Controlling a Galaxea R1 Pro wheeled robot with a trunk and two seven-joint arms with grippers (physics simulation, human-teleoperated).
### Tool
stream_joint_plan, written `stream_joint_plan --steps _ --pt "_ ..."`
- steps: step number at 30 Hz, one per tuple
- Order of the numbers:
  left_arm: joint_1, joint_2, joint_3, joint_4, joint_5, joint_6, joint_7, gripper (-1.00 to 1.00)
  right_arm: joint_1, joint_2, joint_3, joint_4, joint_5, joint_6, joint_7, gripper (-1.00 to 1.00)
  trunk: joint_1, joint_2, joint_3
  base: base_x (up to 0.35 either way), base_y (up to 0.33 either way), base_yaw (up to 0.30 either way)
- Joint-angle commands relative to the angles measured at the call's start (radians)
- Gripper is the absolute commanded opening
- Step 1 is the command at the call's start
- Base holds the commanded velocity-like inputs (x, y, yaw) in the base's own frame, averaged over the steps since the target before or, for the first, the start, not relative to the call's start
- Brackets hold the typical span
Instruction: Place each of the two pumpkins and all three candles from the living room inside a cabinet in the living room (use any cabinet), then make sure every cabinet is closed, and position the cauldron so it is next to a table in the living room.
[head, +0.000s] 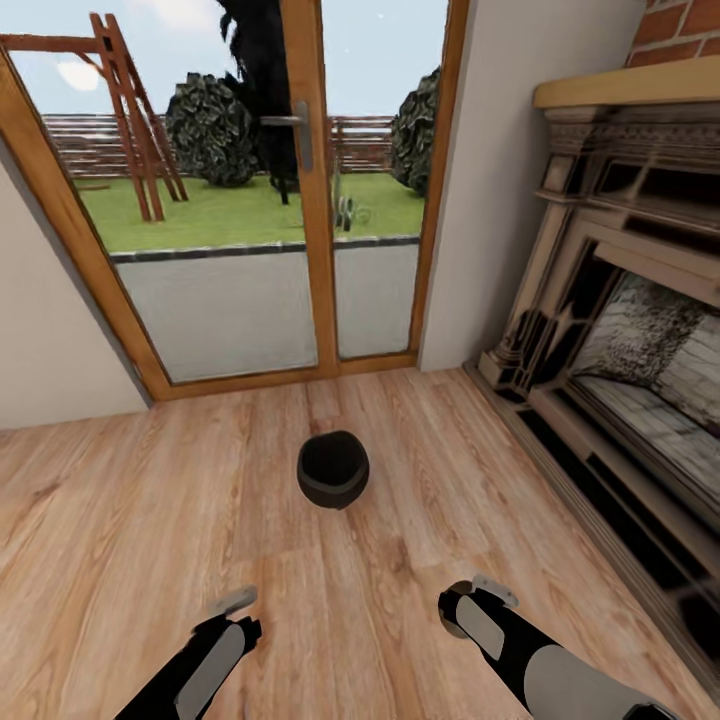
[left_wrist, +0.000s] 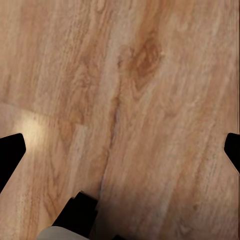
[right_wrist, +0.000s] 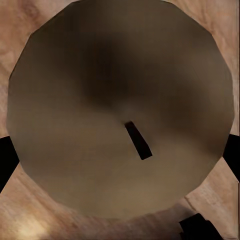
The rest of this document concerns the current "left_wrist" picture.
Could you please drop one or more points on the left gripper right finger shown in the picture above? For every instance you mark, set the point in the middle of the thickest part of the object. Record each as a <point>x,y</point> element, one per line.
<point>232,149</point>

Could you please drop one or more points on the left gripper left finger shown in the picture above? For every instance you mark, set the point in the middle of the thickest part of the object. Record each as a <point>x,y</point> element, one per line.
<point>12,150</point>

